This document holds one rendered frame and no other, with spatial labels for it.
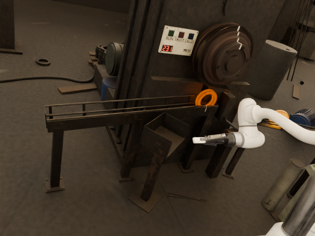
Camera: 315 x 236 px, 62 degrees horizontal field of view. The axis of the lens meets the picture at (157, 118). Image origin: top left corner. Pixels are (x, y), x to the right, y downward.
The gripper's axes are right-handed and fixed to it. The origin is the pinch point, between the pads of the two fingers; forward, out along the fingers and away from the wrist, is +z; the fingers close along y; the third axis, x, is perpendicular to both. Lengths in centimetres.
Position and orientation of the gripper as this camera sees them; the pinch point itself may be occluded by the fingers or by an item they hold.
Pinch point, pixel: (198, 140)
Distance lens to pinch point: 147.5
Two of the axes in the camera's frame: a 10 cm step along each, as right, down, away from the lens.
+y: -2.6, 4.8, 8.4
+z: -9.6, -0.1, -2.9
